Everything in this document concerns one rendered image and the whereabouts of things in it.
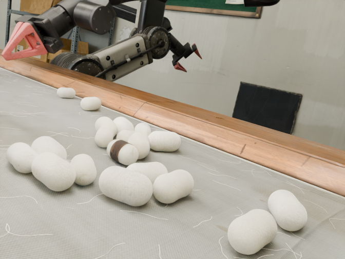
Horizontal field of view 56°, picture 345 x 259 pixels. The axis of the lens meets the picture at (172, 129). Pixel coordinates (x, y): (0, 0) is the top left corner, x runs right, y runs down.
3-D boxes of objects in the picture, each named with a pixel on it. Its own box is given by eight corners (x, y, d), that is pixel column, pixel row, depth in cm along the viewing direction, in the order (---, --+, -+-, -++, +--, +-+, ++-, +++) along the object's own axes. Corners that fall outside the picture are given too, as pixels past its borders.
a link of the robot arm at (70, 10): (80, 12, 76) (70, -11, 72) (100, 18, 73) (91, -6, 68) (57, 28, 73) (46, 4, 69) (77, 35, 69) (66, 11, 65)
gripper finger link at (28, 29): (-2, 43, 59) (38, 17, 63) (-18, 39, 64) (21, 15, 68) (19, 74, 64) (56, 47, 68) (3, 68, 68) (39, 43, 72)
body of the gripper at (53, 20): (40, 22, 61) (70, 3, 65) (16, 18, 67) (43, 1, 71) (58, 52, 66) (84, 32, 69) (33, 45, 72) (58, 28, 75)
